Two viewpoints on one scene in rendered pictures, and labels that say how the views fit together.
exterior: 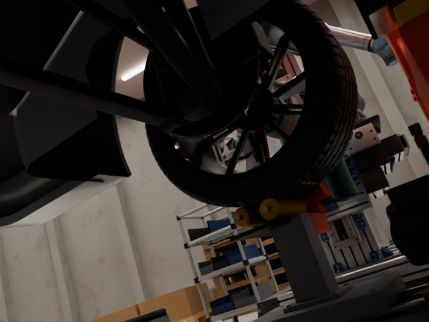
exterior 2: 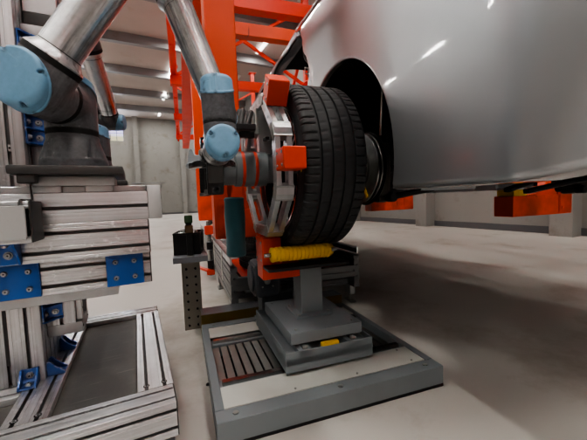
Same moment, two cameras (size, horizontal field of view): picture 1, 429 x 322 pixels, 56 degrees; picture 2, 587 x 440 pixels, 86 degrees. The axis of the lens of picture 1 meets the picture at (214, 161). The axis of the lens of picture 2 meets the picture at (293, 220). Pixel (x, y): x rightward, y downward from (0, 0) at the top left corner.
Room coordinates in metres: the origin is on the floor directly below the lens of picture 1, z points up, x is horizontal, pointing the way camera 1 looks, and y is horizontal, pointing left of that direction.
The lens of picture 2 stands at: (2.21, 0.77, 0.72)
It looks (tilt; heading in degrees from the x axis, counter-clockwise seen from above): 4 degrees down; 224
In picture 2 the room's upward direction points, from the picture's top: 2 degrees counter-clockwise
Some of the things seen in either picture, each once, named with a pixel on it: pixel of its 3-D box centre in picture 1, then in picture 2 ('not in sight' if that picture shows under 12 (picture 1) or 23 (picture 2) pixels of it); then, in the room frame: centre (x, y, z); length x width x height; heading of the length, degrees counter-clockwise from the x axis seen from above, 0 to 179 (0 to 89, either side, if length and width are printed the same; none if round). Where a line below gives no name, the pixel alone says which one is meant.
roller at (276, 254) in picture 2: (258, 216); (300, 252); (1.31, -0.08, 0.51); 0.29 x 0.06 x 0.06; 153
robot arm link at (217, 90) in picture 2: not in sight; (218, 103); (1.78, 0.12, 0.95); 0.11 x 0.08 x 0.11; 52
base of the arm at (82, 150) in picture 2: (258, 161); (74, 150); (2.00, -0.21, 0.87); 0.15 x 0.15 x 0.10
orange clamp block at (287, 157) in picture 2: not in sight; (290, 159); (1.48, 0.06, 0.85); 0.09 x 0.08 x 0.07; 63
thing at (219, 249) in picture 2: not in sight; (216, 248); (0.58, -1.85, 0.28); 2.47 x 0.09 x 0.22; 63
